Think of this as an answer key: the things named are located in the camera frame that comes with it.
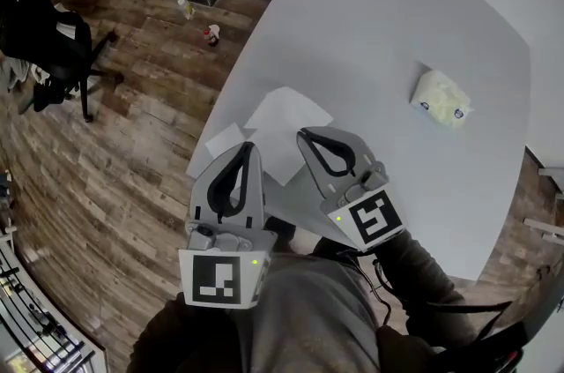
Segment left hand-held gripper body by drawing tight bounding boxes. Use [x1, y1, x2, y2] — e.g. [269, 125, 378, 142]
[177, 220, 279, 311]

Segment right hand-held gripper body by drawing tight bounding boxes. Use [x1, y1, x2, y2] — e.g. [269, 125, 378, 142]
[318, 162, 406, 254]

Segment pale yellow tissue box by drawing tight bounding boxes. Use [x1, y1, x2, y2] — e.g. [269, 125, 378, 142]
[407, 60, 478, 133]

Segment person's left forearm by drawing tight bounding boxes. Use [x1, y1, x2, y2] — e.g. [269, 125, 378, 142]
[127, 290, 241, 373]

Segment person's right forearm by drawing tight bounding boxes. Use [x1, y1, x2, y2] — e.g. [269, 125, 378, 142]
[372, 228, 480, 349]

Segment small white tissue sheet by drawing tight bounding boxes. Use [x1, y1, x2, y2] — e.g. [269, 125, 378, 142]
[204, 123, 249, 160]

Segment large white tissue sheet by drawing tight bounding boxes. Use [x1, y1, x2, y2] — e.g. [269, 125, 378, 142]
[242, 86, 335, 188]

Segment person's grey trousers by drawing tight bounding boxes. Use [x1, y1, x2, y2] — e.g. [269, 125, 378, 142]
[235, 250, 385, 373]

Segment dark bottle with white cap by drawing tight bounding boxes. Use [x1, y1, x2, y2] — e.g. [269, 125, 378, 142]
[203, 24, 221, 48]

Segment black office chair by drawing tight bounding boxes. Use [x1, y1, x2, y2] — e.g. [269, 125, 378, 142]
[0, 0, 125, 123]

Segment black cable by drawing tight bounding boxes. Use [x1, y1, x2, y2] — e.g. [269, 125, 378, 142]
[372, 258, 512, 316]

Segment white furniture frame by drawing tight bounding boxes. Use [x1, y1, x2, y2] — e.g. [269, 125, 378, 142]
[522, 145, 564, 243]

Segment metal wire rack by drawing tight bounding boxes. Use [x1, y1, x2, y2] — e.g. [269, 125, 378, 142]
[0, 236, 97, 373]

